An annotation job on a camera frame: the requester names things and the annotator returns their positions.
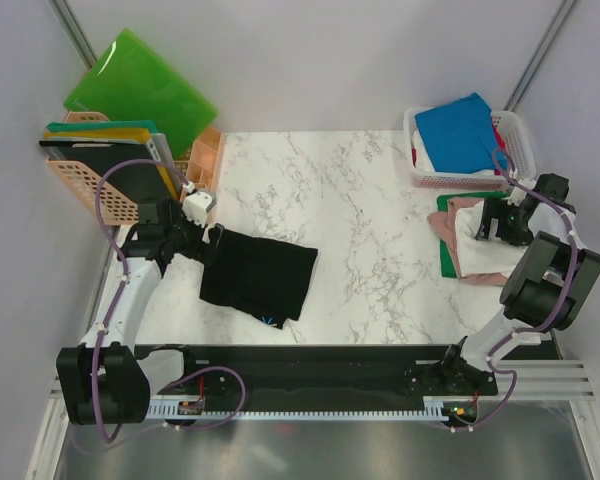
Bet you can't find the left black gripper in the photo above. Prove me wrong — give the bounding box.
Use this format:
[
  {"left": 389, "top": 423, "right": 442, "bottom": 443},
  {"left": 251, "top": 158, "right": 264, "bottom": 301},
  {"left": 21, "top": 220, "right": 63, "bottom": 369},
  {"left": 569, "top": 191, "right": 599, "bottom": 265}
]
[{"left": 164, "top": 202, "right": 223, "bottom": 267}]

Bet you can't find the black t shirt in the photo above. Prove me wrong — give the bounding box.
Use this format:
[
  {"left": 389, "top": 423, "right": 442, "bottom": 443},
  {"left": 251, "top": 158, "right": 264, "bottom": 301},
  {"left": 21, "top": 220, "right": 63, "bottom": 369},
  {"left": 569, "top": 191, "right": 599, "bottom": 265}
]
[{"left": 199, "top": 225, "right": 318, "bottom": 329}]

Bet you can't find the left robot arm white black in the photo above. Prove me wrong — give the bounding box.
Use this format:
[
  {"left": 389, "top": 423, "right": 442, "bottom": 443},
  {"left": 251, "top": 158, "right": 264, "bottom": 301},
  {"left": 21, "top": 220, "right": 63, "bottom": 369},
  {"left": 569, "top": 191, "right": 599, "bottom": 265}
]
[{"left": 56, "top": 189, "right": 219, "bottom": 426}]

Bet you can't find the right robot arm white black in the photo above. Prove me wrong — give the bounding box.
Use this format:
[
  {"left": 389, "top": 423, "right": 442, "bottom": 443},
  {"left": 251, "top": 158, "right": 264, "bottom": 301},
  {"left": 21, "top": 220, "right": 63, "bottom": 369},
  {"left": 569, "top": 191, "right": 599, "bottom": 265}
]
[{"left": 437, "top": 174, "right": 600, "bottom": 394}]

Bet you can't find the white crumpled t shirt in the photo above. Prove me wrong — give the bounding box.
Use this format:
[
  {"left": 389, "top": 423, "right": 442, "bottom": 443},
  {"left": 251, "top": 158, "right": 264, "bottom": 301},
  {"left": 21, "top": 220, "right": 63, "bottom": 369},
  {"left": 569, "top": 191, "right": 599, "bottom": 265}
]
[{"left": 451, "top": 199, "right": 575, "bottom": 279}]

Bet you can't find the white laundry basket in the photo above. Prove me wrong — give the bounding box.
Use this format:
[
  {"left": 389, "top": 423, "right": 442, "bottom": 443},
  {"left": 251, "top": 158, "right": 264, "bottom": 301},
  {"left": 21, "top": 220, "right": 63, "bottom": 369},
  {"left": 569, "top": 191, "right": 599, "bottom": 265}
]
[{"left": 403, "top": 107, "right": 536, "bottom": 191}]

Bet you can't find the pink t shirt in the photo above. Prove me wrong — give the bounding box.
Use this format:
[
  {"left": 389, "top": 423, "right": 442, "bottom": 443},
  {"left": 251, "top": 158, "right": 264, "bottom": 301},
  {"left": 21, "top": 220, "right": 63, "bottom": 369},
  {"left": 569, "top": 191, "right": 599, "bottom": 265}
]
[{"left": 428, "top": 197, "right": 507, "bottom": 287}]

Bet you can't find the orange file basket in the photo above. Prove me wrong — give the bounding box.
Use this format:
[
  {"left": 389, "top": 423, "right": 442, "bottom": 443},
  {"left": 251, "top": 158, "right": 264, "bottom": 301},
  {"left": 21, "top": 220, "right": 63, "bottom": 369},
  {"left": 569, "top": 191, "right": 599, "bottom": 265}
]
[{"left": 43, "top": 112, "right": 183, "bottom": 226}]

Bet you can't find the red garment in basket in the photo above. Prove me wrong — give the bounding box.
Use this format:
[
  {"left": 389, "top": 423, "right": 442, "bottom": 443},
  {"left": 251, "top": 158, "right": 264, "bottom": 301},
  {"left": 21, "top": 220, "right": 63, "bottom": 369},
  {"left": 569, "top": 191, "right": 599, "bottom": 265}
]
[{"left": 491, "top": 118, "right": 506, "bottom": 150}]

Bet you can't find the orange compartment organizer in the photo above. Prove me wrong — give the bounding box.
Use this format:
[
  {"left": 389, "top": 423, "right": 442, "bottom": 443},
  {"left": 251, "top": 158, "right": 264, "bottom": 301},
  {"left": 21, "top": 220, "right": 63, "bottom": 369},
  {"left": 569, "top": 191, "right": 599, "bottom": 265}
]
[{"left": 175, "top": 127, "right": 225, "bottom": 192}]

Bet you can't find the green t shirt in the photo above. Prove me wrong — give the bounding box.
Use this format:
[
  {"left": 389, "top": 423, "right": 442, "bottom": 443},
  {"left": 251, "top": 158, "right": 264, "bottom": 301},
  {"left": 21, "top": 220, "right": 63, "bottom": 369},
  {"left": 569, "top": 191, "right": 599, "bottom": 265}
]
[{"left": 436, "top": 191, "right": 508, "bottom": 279}]

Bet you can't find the black folder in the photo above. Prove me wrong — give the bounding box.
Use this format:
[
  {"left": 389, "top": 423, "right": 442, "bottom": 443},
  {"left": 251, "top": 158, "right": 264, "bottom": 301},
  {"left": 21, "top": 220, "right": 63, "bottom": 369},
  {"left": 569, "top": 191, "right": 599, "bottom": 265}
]
[{"left": 39, "top": 140, "right": 177, "bottom": 203}]

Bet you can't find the blue folded t shirt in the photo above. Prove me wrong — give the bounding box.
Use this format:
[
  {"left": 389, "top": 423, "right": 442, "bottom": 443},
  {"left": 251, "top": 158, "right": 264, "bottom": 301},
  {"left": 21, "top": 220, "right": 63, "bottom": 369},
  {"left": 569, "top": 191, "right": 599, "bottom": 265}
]
[{"left": 414, "top": 92, "right": 500, "bottom": 174}]

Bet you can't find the white garment in basket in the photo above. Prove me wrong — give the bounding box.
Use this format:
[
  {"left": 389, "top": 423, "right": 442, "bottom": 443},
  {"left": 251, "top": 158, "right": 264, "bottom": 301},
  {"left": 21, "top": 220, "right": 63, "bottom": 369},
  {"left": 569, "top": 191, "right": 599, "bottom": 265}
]
[{"left": 411, "top": 130, "right": 498, "bottom": 176}]

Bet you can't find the yellow folder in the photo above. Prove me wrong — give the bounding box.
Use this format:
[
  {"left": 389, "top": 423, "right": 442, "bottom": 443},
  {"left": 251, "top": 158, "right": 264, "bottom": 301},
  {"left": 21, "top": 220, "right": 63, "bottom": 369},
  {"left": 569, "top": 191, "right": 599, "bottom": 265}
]
[{"left": 41, "top": 128, "right": 180, "bottom": 195}]

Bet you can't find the teal folder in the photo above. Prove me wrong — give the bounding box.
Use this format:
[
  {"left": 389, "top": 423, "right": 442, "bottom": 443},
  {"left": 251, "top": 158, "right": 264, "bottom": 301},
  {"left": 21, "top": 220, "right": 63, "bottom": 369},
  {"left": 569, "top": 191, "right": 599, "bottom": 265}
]
[{"left": 46, "top": 120, "right": 159, "bottom": 134}]

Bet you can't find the green plastic board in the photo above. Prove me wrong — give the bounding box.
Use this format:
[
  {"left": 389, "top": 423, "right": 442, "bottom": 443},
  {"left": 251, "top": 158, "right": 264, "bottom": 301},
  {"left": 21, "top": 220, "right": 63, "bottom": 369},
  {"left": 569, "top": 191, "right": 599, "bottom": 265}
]
[{"left": 64, "top": 28, "right": 218, "bottom": 157}]

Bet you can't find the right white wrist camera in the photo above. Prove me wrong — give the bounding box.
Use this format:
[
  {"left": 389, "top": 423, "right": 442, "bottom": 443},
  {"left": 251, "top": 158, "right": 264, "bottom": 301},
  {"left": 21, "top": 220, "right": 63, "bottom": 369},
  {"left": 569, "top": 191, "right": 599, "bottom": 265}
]
[{"left": 506, "top": 172, "right": 536, "bottom": 206}]

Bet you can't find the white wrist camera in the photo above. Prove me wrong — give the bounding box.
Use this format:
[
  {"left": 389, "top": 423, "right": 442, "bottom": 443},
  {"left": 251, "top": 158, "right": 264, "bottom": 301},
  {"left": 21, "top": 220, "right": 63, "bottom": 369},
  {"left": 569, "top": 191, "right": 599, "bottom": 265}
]
[
  {"left": 182, "top": 182, "right": 216, "bottom": 226},
  {"left": 506, "top": 172, "right": 536, "bottom": 206}
]

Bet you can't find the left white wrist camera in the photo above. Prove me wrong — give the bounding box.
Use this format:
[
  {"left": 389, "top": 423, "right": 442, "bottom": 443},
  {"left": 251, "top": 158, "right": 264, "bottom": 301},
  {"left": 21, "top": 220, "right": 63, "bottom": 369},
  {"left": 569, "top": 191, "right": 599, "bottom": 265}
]
[{"left": 182, "top": 182, "right": 216, "bottom": 226}]

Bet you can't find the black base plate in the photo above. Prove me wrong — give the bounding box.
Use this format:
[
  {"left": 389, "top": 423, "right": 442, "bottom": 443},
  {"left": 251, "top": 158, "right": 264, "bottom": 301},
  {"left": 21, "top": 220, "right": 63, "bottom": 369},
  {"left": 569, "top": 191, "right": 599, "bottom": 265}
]
[{"left": 162, "top": 345, "right": 498, "bottom": 410}]

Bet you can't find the white slotted cable duct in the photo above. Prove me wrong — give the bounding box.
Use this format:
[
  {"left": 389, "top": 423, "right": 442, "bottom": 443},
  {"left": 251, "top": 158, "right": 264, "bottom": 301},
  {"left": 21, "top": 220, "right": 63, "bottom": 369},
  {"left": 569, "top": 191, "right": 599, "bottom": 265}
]
[{"left": 146, "top": 396, "right": 449, "bottom": 422}]

